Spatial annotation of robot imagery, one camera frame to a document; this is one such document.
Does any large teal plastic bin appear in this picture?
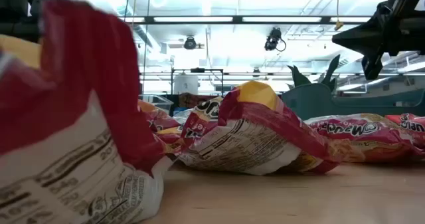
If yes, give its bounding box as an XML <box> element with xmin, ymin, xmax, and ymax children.
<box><xmin>281</xmin><ymin>82</ymin><xmax>425</xmax><ymax>121</ymax></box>

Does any yellow hanging cord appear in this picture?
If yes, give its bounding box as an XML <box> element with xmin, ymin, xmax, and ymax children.
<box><xmin>334</xmin><ymin>0</ymin><xmax>345</xmax><ymax>31</ymax></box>

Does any round black ceiling lamp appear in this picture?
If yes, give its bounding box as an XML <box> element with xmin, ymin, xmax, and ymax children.
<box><xmin>183</xmin><ymin>35</ymin><xmax>197</xmax><ymax>51</ymax></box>

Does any orange Maruchan noodle pack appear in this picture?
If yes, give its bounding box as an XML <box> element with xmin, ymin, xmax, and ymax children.
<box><xmin>384</xmin><ymin>112</ymin><xmax>425</xmax><ymax>142</ymax></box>
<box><xmin>137</xmin><ymin>99</ymin><xmax>182</xmax><ymax>134</ymax></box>

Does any pink Maruchan noodle pack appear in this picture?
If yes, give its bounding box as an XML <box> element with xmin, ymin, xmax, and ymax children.
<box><xmin>304</xmin><ymin>113</ymin><xmax>425</xmax><ymax>165</ymax></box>

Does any red Maruchan noodle pack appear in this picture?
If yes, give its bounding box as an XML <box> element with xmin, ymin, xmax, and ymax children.
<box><xmin>179</xmin><ymin>80</ymin><xmax>342</xmax><ymax>177</ymax></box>
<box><xmin>155</xmin><ymin>126</ymin><xmax>185</xmax><ymax>155</ymax></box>
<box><xmin>0</xmin><ymin>0</ymin><xmax>176</xmax><ymax>224</ymax></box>
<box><xmin>181</xmin><ymin>96</ymin><xmax>227</xmax><ymax>148</ymax></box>

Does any orange snack packet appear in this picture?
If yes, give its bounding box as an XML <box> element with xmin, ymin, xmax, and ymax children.
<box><xmin>138</xmin><ymin>94</ymin><xmax>174</xmax><ymax>114</ymax></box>

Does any black overhead camera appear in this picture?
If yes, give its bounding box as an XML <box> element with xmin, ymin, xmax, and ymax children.
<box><xmin>264</xmin><ymin>27</ymin><xmax>287</xmax><ymax>53</ymax></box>

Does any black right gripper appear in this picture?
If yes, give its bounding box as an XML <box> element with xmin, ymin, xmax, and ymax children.
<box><xmin>331</xmin><ymin>0</ymin><xmax>425</xmax><ymax>80</ymax></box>

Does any potted teal succulent plant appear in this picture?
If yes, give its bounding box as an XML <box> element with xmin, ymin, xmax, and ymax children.
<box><xmin>287</xmin><ymin>53</ymin><xmax>342</xmax><ymax>92</ymax></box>

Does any white barrel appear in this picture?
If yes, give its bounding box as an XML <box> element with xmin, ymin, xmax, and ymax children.
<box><xmin>173</xmin><ymin>72</ymin><xmax>199</xmax><ymax>95</ymax></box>

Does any black aluminium rig frame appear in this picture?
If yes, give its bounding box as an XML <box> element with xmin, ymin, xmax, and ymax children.
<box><xmin>124</xmin><ymin>14</ymin><xmax>373</xmax><ymax>26</ymax></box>

